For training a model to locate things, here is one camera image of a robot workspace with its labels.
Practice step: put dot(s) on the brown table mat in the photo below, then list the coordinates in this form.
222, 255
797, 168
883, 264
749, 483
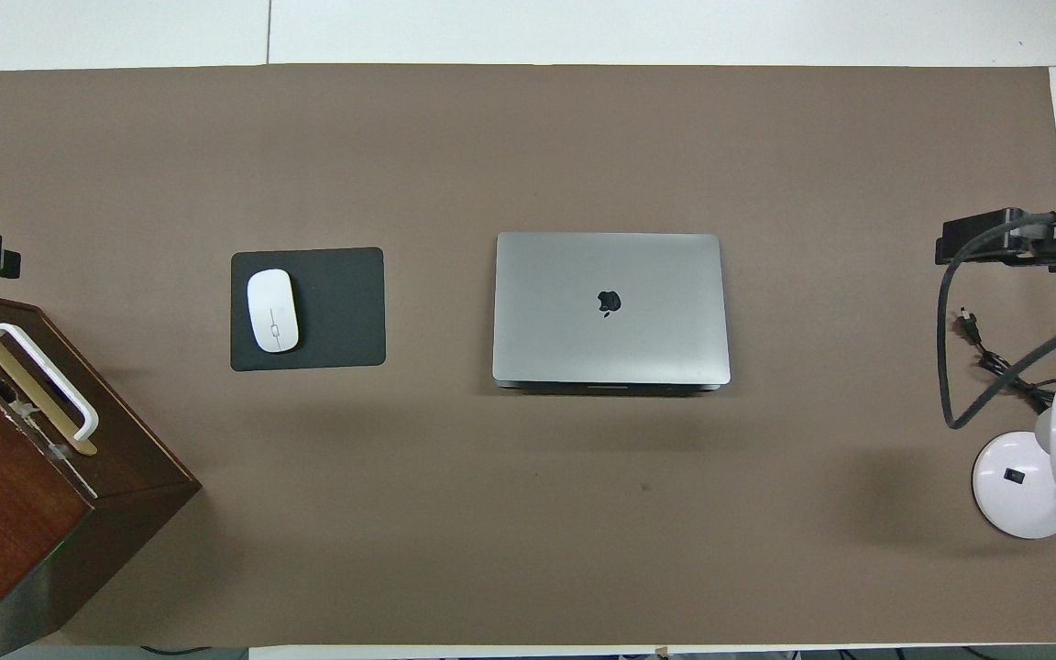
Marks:
491, 513

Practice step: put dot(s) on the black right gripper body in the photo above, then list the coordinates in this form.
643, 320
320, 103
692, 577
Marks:
986, 240

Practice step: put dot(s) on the black mouse pad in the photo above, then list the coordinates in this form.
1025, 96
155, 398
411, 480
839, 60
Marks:
345, 312

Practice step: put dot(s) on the white computer mouse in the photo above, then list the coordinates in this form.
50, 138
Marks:
271, 307

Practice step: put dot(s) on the silver grey laptop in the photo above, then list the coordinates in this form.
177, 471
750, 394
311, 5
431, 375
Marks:
565, 339

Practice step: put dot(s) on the dark brown wooden box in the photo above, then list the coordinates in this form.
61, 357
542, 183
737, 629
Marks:
5, 513

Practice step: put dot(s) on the white desk lamp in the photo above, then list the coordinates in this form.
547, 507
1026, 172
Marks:
1018, 495

